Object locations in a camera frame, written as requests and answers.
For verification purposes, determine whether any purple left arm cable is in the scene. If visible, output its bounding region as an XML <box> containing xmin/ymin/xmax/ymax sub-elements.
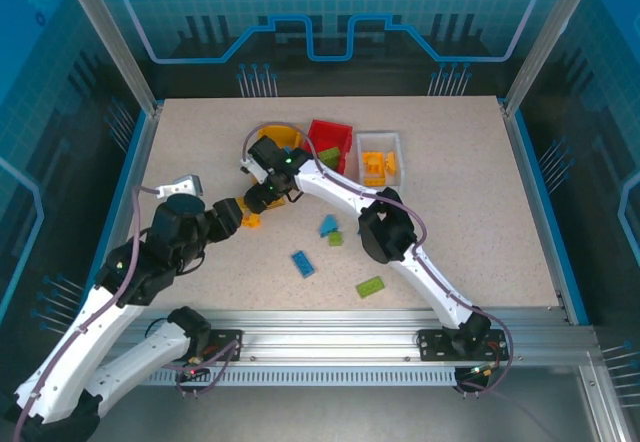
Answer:
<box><xmin>10</xmin><ymin>184</ymin><xmax>242</xmax><ymax>442</ymax></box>

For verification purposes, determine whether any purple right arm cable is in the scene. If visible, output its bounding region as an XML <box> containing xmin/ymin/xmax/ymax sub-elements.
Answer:
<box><xmin>241</xmin><ymin>121</ymin><xmax>524</xmax><ymax>398</ymax></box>

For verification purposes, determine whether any aluminium corner post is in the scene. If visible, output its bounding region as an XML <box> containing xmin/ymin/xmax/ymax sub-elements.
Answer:
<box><xmin>55</xmin><ymin>0</ymin><xmax>164</xmax><ymax>116</ymax></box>
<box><xmin>503</xmin><ymin>0</ymin><xmax>601</xmax><ymax>116</ymax></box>

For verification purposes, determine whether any yellow lego window frame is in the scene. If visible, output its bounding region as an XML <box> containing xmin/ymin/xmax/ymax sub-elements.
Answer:
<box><xmin>362</xmin><ymin>150</ymin><xmax>389</xmax><ymax>187</ymax></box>

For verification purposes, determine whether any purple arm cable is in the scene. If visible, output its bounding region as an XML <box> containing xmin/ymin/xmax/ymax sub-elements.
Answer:
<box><xmin>10</xmin><ymin>184</ymin><xmax>242</xmax><ymax>442</ymax></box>
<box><xmin>241</xmin><ymin>121</ymin><xmax>524</xmax><ymax>398</ymax></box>

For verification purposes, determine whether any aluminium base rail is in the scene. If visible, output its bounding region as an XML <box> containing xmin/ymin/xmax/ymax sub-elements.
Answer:
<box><xmin>114</xmin><ymin>308</ymin><xmax>601</xmax><ymax>369</ymax></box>

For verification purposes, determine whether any white plastic bin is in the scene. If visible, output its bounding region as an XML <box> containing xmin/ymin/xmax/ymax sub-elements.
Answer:
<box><xmin>353</xmin><ymin>130</ymin><xmax>404</xmax><ymax>196</ymax></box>

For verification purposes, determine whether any red plastic bin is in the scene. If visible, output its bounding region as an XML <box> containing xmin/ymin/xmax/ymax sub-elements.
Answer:
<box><xmin>305</xmin><ymin>118</ymin><xmax>354</xmax><ymax>176</ymax></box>

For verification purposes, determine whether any aluminium lower frame bar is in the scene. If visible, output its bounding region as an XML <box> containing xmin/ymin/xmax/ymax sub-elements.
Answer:
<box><xmin>579</xmin><ymin>365</ymin><xmax>634</xmax><ymax>442</ymax></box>

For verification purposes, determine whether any yellow lego brick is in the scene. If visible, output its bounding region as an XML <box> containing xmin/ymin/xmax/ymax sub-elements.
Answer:
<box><xmin>236</xmin><ymin>198</ymin><xmax>263</xmax><ymax>229</ymax></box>

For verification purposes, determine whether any slotted grey cable duct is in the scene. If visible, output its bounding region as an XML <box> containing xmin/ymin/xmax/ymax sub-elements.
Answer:
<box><xmin>144</xmin><ymin>365</ymin><xmax>501</xmax><ymax>388</ymax></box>

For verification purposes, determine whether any aluminium side rail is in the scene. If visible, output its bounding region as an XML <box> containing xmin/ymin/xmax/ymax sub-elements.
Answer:
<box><xmin>82</xmin><ymin>104</ymin><xmax>164</xmax><ymax>293</ymax></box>
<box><xmin>501</xmin><ymin>99</ymin><xmax>592</xmax><ymax>327</ymax></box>

